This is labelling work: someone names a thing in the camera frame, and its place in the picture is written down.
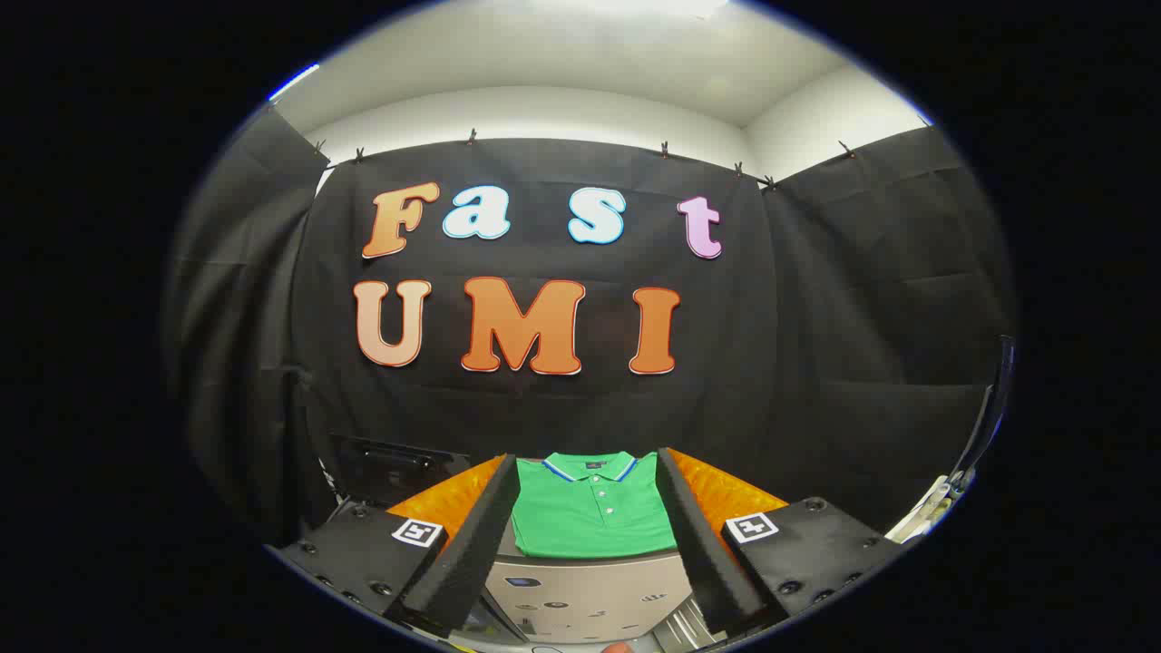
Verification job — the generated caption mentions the white plastic item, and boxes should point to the white plastic item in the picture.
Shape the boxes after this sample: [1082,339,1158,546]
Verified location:
[884,470,977,545]

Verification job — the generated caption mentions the row of black cloth clips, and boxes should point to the row of black cloth clips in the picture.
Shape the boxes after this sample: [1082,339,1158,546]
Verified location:
[313,127,859,193]

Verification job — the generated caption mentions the dark washing machine lid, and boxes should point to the dark washing machine lid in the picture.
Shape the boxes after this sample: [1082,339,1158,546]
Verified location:
[328,434,473,509]

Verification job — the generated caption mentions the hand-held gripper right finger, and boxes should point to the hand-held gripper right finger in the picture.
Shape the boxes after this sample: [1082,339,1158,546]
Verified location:
[655,446,908,638]

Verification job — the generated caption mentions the green polo shirt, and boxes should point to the green polo shirt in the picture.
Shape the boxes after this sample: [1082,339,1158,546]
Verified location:
[511,451,679,560]

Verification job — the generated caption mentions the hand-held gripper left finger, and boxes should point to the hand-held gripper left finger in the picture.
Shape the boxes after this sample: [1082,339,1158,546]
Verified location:
[270,453,522,638]

